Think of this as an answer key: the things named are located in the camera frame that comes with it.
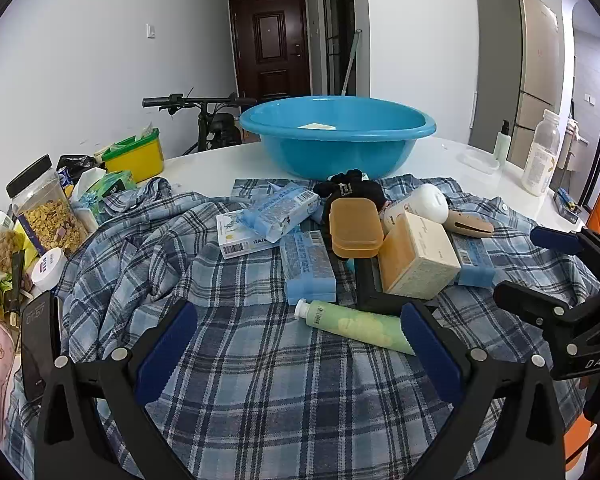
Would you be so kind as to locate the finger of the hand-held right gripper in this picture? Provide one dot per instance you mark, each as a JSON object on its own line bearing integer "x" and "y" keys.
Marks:
{"x": 555, "y": 241}
{"x": 530, "y": 300}

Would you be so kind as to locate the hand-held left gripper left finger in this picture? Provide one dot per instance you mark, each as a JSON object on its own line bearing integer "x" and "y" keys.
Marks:
{"x": 162, "y": 355}

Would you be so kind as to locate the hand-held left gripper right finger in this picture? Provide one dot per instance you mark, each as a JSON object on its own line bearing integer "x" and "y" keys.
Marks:
{"x": 432, "y": 355}

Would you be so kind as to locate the green tube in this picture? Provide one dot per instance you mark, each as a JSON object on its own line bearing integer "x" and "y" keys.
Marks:
{"x": 355, "y": 325}

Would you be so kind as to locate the blue plastic basin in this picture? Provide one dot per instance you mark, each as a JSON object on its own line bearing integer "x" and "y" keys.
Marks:
{"x": 330, "y": 155}

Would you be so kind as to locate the blue and yellow pack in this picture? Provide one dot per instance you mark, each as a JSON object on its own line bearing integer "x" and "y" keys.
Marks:
{"x": 566, "y": 202}

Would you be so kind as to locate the light blue packet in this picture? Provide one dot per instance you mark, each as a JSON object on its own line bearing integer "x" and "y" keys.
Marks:
{"x": 280, "y": 210}
{"x": 475, "y": 265}
{"x": 307, "y": 270}

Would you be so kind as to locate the clear plastic bottle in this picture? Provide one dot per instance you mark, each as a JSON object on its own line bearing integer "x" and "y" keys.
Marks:
{"x": 540, "y": 160}

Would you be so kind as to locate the beige wooden clip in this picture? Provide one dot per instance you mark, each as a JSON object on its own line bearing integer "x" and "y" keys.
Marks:
{"x": 467, "y": 222}

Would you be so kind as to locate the black box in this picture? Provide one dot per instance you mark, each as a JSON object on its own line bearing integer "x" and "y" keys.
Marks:
{"x": 367, "y": 285}

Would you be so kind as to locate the beige box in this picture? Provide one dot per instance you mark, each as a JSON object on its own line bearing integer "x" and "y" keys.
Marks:
{"x": 420, "y": 260}

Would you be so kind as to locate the blue plaid shirt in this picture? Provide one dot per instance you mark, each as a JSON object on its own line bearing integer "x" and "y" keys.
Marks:
{"x": 260, "y": 385}

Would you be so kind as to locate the pump bottle with black top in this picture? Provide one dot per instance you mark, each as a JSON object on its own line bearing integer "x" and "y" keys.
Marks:
{"x": 502, "y": 147}

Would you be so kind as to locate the clear plastic container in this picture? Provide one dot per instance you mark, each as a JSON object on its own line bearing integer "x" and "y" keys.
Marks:
{"x": 480, "y": 162}

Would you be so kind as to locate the black smartphone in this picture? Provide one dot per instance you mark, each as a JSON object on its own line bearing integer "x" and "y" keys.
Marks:
{"x": 40, "y": 340}

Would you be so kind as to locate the white bottle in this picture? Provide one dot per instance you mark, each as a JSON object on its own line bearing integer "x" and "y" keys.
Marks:
{"x": 427, "y": 202}

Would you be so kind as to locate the white box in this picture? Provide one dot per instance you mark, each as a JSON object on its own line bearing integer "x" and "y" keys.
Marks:
{"x": 235, "y": 240}

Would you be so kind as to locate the small white jar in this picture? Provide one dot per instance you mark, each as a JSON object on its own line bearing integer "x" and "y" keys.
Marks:
{"x": 47, "y": 270}

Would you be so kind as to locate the orange soap case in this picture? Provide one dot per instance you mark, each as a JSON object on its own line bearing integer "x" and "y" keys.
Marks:
{"x": 355, "y": 227}

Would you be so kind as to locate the cereal jar with black lid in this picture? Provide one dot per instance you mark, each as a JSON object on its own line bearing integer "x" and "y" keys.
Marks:
{"x": 50, "y": 225}

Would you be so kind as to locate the green tissue pack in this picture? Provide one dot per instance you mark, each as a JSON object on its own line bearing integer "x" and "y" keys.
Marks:
{"x": 110, "y": 185}

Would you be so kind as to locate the grey refrigerator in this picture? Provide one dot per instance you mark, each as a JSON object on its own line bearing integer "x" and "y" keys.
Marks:
{"x": 535, "y": 60}

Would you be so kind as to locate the black plush toy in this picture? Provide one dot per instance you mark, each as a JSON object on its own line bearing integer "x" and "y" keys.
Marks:
{"x": 355, "y": 190}

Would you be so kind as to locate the clear snack bag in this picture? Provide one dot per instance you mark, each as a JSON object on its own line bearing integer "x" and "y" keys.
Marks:
{"x": 0, "y": 260}

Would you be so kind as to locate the yellow container with green lid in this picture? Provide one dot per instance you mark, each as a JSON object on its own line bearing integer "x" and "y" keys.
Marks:
{"x": 140, "y": 160}

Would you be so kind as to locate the blue can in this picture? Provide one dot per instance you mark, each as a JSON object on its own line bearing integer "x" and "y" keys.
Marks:
{"x": 65, "y": 176}

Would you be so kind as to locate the black pouch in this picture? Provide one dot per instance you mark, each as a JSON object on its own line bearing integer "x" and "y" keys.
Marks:
{"x": 80, "y": 161}

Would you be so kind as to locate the black bicycle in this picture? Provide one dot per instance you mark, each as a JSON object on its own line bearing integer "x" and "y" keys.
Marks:
{"x": 215, "y": 130}

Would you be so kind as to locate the black framed glass door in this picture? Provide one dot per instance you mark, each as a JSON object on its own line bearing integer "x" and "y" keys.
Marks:
{"x": 337, "y": 35}

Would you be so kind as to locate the dark brown door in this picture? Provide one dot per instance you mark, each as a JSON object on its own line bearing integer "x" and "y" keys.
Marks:
{"x": 270, "y": 50}

